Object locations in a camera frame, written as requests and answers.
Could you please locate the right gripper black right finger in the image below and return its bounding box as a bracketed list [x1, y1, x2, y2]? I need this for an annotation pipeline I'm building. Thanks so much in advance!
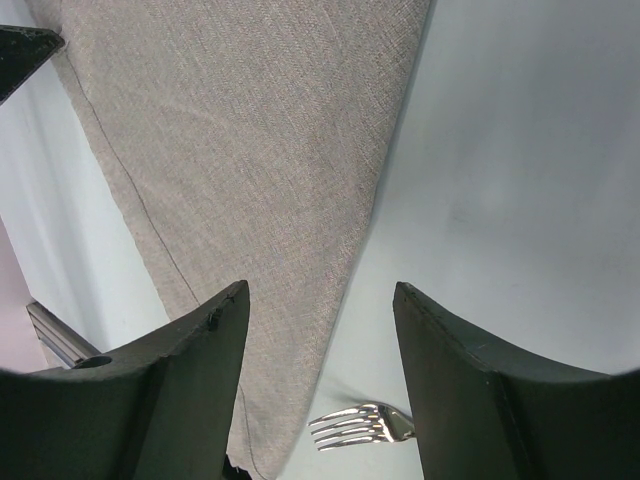
[393, 282, 639, 479]

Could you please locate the silver metal fork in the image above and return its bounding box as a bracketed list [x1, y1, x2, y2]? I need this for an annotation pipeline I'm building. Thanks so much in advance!
[307, 402, 416, 452]

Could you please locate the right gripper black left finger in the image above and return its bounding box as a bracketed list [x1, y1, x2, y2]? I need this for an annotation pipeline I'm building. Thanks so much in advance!
[1, 280, 249, 479]

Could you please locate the grey cloth napkin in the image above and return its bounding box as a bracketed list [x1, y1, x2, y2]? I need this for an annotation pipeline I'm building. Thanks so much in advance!
[28, 1, 429, 479]

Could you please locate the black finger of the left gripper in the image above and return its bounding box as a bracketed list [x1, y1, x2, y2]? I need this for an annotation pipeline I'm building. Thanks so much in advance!
[0, 25, 65, 103]

